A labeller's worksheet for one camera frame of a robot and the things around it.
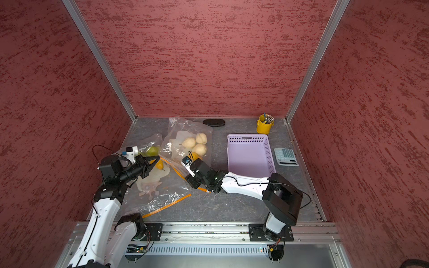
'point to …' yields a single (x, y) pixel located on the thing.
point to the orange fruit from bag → (195, 156)
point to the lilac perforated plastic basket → (250, 155)
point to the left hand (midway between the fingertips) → (160, 160)
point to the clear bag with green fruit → (152, 192)
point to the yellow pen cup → (263, 128)
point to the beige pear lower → (199, 149)
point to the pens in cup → (268, 118)
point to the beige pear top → (201, 138)
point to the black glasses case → (214, 122)
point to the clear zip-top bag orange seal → (184, 138)
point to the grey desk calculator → (285, 157)
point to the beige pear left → (189, 142)
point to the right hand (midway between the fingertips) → (190, 177)
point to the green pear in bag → (153, 151)
